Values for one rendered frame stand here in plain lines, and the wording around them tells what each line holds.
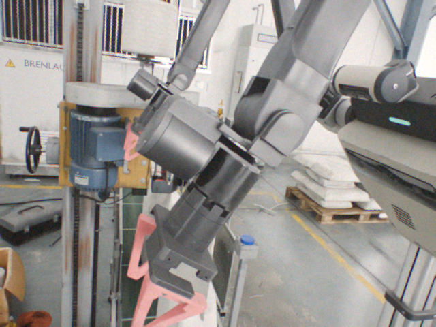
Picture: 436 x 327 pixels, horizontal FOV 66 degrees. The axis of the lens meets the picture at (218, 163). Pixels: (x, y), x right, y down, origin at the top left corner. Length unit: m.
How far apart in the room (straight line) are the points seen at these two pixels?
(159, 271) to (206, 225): 0.06
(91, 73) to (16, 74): 2.84
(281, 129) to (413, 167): 0.52
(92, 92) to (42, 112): 3.09
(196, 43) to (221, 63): 4.58
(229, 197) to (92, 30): 1.05
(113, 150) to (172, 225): 0.70
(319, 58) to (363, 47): 6.34
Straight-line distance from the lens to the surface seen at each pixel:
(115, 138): 1.03
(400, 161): 0.82
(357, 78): 0.77
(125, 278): 1.94
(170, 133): 0.30
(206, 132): 0.32
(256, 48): 5.03
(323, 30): 0.35
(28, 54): 4.07
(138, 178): 1.34
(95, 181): 1.12
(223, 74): 5.51
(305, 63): 0.33
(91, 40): 1.31
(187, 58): 0.91
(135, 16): 1.07
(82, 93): 1.05
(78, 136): 1.11
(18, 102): 4.15
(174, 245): 0.34
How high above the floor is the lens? 1.53
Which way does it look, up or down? 16 degrees down
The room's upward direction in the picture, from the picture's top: 8 degrees clockwise
